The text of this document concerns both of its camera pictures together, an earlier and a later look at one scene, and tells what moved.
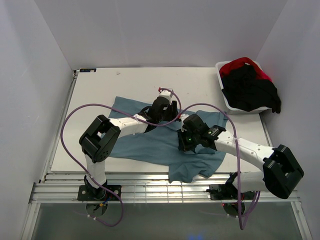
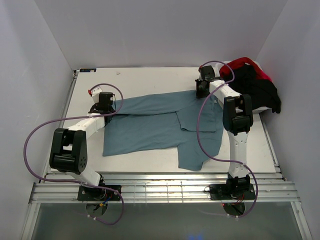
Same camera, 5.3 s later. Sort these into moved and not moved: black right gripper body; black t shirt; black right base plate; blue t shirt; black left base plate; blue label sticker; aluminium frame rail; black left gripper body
Moved: black left gripper body; black right gripper body; blue t shirt
Not moved: black left base plate; blue label sticker; black t shirt; black right base plate; aluminium frame rail
